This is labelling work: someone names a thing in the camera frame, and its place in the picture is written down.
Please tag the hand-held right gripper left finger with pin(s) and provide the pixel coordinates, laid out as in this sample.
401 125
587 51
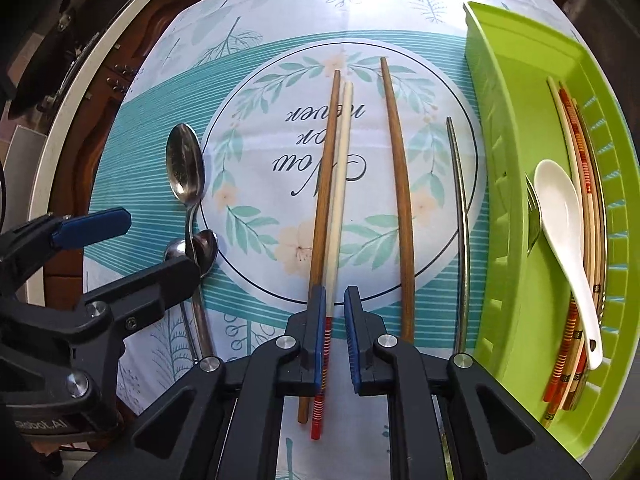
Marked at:
320 340

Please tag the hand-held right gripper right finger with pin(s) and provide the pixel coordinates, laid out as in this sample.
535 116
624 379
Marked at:
352 340

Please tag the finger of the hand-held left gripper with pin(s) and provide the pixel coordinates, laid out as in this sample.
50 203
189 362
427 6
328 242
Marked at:
95 227
165 285

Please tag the small metal spoon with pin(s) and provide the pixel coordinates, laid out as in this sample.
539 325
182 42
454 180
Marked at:
175 249
206 252

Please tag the large metal spoon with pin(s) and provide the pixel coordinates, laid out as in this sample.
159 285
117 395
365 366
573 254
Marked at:
185 165

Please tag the cream red-banded chopstick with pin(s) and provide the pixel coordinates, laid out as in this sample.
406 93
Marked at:
336 200
580 160
570 375

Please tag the green plastic tray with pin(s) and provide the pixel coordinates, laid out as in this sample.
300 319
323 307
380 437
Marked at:
530 110

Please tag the white kitchen countertop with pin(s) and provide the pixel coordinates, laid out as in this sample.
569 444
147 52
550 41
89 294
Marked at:
52 175

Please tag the brown wooden kitchen cabinets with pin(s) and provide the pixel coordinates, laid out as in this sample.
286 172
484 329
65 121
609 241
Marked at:
145 35

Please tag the printed teal white tablecloth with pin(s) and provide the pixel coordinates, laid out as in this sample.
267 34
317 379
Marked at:
250 85

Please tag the metal fork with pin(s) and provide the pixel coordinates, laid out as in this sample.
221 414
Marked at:
534 220

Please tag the white ceramic spoon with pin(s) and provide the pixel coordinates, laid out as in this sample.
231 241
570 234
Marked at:
555 195

